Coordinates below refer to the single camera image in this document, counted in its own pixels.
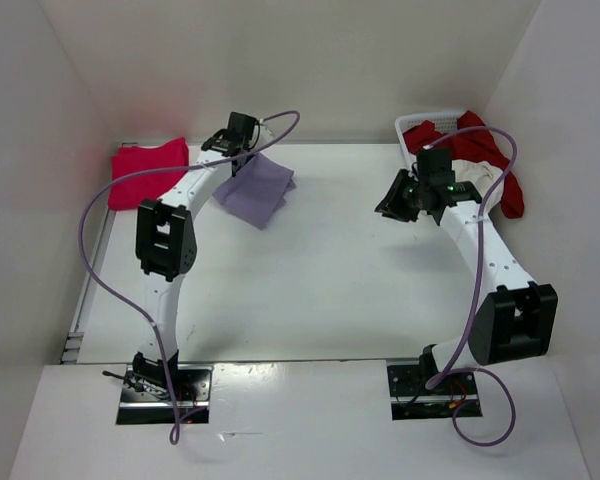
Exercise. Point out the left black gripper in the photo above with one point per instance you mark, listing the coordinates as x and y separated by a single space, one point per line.
247 147

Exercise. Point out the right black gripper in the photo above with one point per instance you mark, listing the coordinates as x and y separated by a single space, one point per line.
391 204

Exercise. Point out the lavender t shirt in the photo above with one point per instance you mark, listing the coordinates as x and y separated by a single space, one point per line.
256 192

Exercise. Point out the cream white t shirt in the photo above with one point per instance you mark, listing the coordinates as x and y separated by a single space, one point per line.
482 175

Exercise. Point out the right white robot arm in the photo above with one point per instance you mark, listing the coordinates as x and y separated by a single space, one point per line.
511 315

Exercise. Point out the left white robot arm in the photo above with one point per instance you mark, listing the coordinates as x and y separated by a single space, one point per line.
166 244

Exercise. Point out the white plastic laundry basket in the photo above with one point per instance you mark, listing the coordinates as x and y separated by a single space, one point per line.
445 121

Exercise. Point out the dark red t shirt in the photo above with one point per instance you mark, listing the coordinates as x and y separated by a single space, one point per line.
476 146

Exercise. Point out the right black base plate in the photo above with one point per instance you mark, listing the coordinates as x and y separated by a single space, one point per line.
410 400

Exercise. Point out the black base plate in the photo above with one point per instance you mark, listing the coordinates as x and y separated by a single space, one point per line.
410 400
143 404

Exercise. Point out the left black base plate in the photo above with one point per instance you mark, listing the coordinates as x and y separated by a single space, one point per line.
143 404

